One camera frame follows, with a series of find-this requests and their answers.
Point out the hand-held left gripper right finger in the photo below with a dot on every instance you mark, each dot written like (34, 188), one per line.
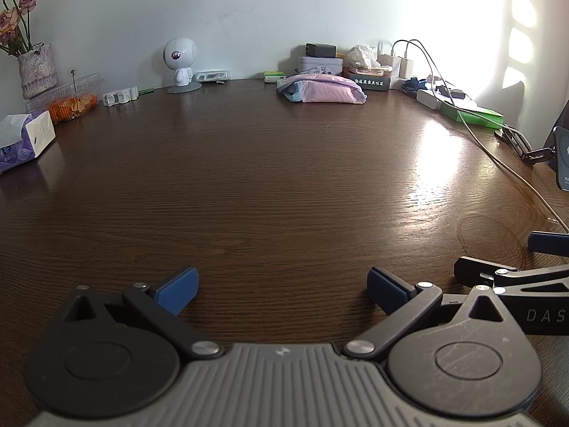
(386, 291)

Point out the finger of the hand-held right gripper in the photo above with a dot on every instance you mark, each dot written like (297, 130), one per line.
(549, 243)
(475, 269)

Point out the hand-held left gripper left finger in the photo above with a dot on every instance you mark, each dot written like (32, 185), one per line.
(178, 291)

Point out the pink and blue garment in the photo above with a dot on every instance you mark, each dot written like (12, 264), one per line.
(324, 91)

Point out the phone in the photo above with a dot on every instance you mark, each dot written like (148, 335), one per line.
(562, 160)

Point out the black folding stand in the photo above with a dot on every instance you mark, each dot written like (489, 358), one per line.
(529, 151)

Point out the green flat box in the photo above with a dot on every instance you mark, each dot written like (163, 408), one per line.
(473, 115)

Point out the white power strip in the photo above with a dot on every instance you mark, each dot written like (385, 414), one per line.
(429, 99)

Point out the black adapter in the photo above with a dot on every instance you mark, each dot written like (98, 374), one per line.
(452, 91)

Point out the blue cloth item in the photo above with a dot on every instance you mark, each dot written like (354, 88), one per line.
(414, 85)

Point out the white clip holder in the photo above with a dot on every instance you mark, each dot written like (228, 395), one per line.
(120, 97)

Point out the dark box with white label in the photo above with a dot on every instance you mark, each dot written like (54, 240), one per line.
(370, 82)

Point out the purple tissue pack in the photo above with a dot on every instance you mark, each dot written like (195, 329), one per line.
(31, 140)

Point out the clear box of orange snacks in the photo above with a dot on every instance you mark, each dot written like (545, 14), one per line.
(73, 104)

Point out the white flat device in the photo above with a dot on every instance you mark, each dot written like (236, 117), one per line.
(213, 75)

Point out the flat pink packet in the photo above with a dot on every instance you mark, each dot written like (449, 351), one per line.
(375, 71)

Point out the small green white box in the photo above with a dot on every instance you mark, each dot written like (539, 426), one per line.
(273, 76)

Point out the grey tin box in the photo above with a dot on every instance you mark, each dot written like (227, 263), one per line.
(318, 66)

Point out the crumpled white tissue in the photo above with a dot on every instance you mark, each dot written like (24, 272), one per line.
(362, 54)

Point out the white robot figure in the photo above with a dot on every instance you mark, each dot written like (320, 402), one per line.
(180, 53)

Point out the black charger block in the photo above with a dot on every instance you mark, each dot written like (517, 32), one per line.
(320, 50)

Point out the mottled white vase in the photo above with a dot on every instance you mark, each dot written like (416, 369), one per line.
(38, 73)

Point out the white wall charger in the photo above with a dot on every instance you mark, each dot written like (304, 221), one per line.
(388, 58)
(406, 67)

